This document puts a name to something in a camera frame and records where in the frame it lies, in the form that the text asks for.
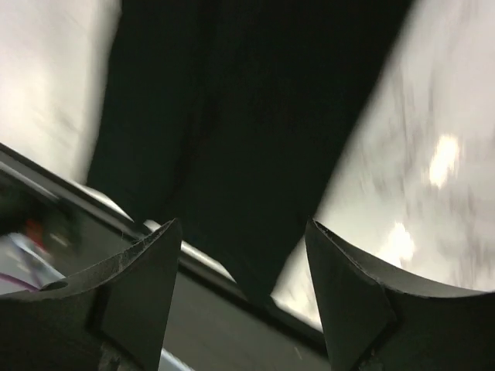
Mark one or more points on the black t shirt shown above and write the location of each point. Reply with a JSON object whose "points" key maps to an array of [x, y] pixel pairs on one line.
{"points": [[231, 116]]}

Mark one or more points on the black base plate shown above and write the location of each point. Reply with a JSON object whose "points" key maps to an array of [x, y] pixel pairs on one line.
{"points": [[211, 325]]}

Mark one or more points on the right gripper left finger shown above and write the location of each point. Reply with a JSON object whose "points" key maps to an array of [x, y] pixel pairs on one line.
{"points": [[110, 316]]}

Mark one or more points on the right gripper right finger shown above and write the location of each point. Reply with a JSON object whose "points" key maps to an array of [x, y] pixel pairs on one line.
{"points": [[376, 316]]}

